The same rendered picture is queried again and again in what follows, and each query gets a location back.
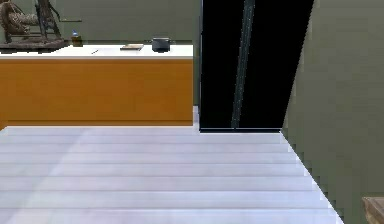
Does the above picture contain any brown wooden furniture corner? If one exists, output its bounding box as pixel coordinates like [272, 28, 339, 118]
[362, 196, 384, 224]

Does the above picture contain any orange kitchen counter white top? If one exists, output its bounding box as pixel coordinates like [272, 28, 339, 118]
[0, 44, 195, 131]

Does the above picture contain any dark grey pot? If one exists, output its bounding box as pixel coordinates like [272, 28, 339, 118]
[148, 36, 175, 53]

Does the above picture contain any dark brown sculpture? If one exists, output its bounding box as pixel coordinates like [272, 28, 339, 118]
[0, 0, 72, 54]

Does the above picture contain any black fridge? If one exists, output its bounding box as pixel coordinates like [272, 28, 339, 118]
[198, 0, 315, 134]

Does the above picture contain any brown flat book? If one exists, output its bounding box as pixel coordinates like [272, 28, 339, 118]
[119, 43, 145, 52]

